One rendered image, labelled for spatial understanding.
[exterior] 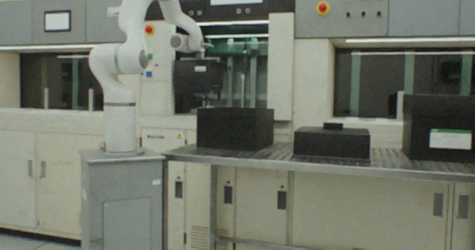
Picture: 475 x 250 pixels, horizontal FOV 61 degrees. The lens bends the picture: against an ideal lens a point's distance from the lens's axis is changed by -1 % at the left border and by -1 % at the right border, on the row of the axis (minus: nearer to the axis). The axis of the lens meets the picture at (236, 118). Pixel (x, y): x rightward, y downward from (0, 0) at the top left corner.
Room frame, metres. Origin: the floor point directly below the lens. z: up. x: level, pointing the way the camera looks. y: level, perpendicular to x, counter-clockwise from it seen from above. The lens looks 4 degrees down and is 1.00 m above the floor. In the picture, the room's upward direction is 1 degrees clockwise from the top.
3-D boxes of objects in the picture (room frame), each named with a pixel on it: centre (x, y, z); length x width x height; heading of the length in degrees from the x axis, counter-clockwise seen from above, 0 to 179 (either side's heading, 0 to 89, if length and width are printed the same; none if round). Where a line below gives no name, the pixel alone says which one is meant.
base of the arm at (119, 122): (1.56, 0.45, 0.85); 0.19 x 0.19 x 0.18
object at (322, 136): (1.65, -0.40, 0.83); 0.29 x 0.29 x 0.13; 74
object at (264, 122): (1.84, 0.00, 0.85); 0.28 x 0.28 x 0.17; 67
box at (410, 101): (1.62, -0.84, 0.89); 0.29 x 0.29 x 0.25; 74
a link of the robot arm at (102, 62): (1.57, 0.48, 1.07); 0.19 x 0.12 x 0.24; 72
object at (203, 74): (2.31, 0.21, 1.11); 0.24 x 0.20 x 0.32; 73
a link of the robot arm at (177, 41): (2.07, 0.28, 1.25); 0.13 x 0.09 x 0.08; 162
